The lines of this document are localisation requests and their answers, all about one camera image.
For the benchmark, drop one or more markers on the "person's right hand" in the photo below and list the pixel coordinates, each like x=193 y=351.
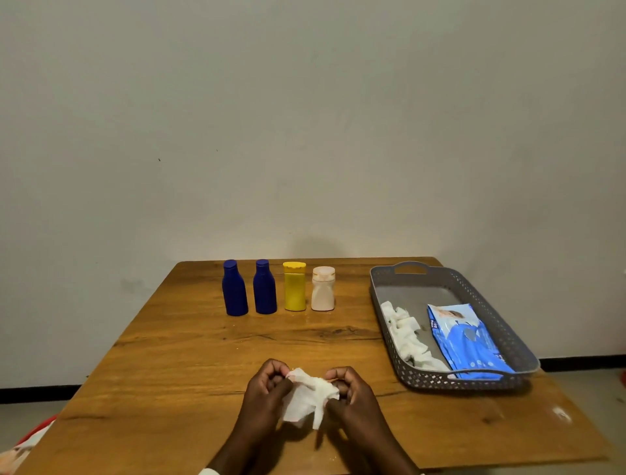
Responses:
x=359 y=411

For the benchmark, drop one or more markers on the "person's left hand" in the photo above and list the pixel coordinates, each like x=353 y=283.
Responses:
x=259 y=406

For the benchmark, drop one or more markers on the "person's right thumb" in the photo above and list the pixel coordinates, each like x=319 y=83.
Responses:
x=341 y=389

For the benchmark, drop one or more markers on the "person's left thumb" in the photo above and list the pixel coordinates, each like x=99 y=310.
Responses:
x=283 y=387

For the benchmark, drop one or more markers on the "white wet wipe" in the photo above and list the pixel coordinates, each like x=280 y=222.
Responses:
x=305 y=399

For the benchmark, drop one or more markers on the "person's left forearm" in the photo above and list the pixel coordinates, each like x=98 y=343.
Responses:
x=239 y=455

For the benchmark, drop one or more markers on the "person's right forearm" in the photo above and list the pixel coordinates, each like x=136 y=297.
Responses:
x=386 y=457

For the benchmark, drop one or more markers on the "pile of crumpled white wipes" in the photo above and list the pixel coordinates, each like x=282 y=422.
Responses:
x=408 y=340

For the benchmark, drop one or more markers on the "dark blue plastic bottle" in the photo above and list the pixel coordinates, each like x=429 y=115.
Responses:
x=234 y=293
x=265 y=292

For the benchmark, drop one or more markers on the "yellow plastic bottle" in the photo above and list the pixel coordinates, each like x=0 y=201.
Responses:
x=295 y=291

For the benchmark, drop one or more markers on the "white plastic bottle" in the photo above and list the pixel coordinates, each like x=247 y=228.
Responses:
x=323 y=293

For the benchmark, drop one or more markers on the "white sleeve cuff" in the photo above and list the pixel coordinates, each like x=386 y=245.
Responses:
x=209 y=472

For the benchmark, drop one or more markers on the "grey perforated plastic tray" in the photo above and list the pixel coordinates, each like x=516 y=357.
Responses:
x=415 y=293

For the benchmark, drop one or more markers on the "blue wet wipes packet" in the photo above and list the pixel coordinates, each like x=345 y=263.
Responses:
x=467 y=342

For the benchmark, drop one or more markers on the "red plastic object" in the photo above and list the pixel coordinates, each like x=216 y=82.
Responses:
x=39 y=426

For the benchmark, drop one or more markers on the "pale crumpled cloth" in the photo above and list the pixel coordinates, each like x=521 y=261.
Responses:
x=19 y=455

